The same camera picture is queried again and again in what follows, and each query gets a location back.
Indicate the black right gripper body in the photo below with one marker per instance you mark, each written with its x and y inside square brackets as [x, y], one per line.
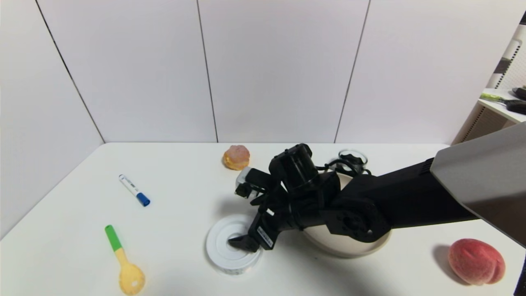
[263, 234]

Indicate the right gripper black finger with white label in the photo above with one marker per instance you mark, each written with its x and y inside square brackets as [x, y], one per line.
[243, 242]

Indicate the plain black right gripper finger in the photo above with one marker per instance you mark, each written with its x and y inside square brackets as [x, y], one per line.
[266, 198]

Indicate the white round lidded container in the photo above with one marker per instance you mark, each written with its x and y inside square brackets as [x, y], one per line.
[220, 246]

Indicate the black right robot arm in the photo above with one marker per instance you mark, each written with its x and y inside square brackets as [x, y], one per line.
[411, 197]

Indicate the brown round plate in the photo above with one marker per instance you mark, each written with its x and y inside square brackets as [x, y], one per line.
[349, 248]

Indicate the dark round object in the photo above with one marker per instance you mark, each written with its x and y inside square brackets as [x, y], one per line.
[520, 92]

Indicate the pink frosted pastry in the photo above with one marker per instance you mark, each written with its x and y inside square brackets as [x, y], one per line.
[236, 157]

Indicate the glass cup with black holder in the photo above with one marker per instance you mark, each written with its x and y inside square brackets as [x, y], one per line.
[359, 157]

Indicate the white marker with blue cap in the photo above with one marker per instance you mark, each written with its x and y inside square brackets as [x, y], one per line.
[132, 189]

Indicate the red peach fruit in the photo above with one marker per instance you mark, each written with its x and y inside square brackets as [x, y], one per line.
[474, 261]

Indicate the black brush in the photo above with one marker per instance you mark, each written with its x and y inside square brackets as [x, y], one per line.
[517, 107]

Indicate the white perforated panel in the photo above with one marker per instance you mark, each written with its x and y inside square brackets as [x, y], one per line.
[515, 68]

